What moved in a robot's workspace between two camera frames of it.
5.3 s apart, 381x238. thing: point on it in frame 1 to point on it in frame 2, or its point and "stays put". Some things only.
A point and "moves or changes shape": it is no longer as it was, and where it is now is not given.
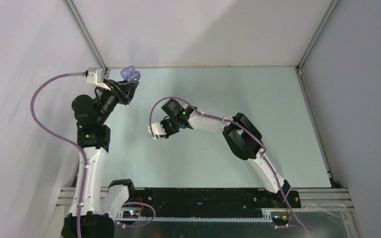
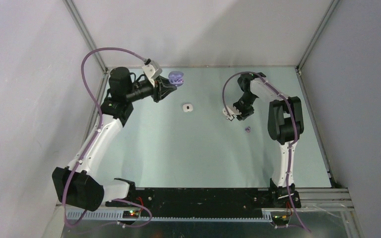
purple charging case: [129, 73] moves or changes shape
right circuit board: [276, 218] stays put
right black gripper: [168, 134] to [243, 114]
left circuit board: [130, 214] stays put
